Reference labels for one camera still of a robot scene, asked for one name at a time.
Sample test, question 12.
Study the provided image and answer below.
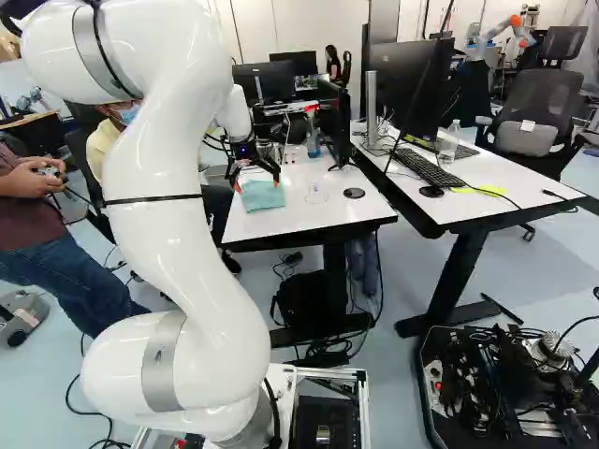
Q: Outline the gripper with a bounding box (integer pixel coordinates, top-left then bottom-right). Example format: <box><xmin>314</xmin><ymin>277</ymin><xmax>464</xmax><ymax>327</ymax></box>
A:
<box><xmin>226</xmin><ymin>134</ymin><xmax>283</xmax><ymax>194</ymax></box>

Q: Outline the green towel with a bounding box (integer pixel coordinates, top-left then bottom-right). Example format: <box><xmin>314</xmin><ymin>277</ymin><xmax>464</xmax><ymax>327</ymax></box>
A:
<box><xmin>239</xmin><ymin>179</ymin><xmax>287</xmax><ymax>214</ymax></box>

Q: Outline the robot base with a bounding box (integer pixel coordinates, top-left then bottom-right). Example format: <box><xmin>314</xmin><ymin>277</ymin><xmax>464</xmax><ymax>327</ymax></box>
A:
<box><xmin>132</xmin><ymin>363</ymin><xmax>372</xmax><ymax>449</ymax></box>

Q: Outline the clear plastic cup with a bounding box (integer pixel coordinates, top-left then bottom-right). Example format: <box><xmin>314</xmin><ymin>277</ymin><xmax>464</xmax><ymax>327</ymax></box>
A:
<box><xmin>304</xmin><ymin>181</ymin><xmax>329</xmax><ymax>206</ymax></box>

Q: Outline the blue spray bottle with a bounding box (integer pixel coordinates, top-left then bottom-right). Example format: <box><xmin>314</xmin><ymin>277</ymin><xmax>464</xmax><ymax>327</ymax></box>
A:
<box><xmin>305</xmin><ymin>115</ymin><xmax>323</xmax><ymax>159</ymax></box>

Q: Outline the white table with black legs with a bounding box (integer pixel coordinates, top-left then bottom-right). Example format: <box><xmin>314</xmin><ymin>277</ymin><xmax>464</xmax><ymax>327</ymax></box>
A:
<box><xmin>218</xmin><ymin>138</ymin><xmax>400</xmax><ymax>348</ymax></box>

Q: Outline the thin black monitor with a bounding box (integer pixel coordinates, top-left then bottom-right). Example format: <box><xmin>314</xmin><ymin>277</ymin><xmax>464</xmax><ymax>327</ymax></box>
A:
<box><xmin>315</xmin><ymin>77</ymin><xmax>353</xmax><ymax>173</ymax></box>

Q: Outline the black backpack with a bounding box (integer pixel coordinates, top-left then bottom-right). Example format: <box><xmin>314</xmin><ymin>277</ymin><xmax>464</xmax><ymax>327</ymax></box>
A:
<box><xmin>270</xmin><ymin>269</ymin><xmax>331</xmax><ymax>331</ymax></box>

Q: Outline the silver metal pole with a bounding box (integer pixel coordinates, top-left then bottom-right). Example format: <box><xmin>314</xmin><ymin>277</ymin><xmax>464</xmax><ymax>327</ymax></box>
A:
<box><xmin>362</xmin><ymin>69</ymin><xmax>384</xmax><ymax>150</ymax></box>

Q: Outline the person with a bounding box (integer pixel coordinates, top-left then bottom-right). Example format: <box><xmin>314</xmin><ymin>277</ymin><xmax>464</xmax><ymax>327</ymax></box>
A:
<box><xmin>85</xmin><ymin>99</ymin><xmax>142</xmax><ymax>189</ymax></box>
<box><xmin>0</xmin><ymin>139</ymin><xmax>152</xmax><ymax>340</ymax></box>

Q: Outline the black keyboard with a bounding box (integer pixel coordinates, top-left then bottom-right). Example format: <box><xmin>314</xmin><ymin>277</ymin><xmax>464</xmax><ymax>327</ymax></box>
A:
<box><xmin>390</xmin><ymin>148</ymin><xmax>469</xmax><ymax>189</ymax></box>

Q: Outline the large black monitor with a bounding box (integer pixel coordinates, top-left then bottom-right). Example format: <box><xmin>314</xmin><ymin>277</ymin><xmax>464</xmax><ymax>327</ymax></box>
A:
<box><xmin>366</xmin><ymin>37</ymin><xmax>456</xmax><ymax>143</ymax></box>

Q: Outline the clear water bottle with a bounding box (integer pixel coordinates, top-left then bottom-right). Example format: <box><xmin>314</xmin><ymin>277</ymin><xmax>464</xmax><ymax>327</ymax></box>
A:
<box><xmin>436</xmin><ymin>119</ymin><xmax>462</xmax><ymax>166</ymax></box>

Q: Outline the game controller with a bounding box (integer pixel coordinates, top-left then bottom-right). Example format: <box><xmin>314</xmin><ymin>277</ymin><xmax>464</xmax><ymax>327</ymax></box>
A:
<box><xmin>31</xmin><ymin>165</ymin><xmax>69</xmax><ymax>182</ymax></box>

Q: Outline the black office chair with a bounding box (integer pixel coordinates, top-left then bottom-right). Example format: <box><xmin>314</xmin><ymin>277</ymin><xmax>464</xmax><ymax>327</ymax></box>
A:
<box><xmin>474</xmin><ymin>68</ymin><xmax>587</xmax><ymax>242</ymax></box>

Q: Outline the white desk with black frame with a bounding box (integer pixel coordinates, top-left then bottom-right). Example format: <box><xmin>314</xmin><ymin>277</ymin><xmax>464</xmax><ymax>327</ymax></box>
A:
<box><xmin>350</xmin><ymin>120</ymin><xmax>599</xmax><ymax>339</ymax></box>

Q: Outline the black mobile base with cables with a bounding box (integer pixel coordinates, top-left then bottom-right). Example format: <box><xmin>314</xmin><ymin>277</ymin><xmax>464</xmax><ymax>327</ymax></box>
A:
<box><xmin>417</xmin><ymin>322</ymin><xmax>599</xmax><ymax>449</ymax></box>

